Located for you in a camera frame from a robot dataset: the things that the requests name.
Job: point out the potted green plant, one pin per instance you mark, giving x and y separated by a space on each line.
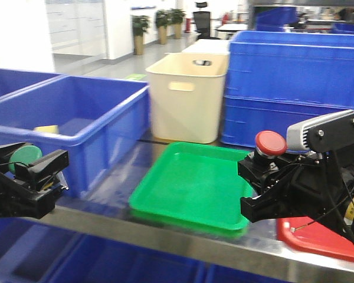
140 25

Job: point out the red mushroom push button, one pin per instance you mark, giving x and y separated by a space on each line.
268 146

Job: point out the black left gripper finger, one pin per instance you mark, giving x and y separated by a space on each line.
19 201
44 166

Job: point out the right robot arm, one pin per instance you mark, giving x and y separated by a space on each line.
344 223

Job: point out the red plastic tray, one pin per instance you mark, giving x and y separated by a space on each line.
314 238

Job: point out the upper stacked blue crate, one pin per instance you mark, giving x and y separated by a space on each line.
302 67

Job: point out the beige plastic bin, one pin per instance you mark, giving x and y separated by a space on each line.
186 92

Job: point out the stacked blue crate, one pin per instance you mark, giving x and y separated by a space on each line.
302 67
245 117

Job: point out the green mushroom push button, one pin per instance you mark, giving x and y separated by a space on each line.
25 156

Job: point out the blue bin on cart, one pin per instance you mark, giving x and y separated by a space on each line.
97 120

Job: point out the lower stacked blue crate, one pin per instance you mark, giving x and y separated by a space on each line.
245 117

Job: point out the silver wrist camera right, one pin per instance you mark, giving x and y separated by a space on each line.
323 133

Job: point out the black office chair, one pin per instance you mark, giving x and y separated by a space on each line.
202 21

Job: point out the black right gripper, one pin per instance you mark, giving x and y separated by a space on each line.
317 185

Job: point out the green plastic tray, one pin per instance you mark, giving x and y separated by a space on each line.
194 184

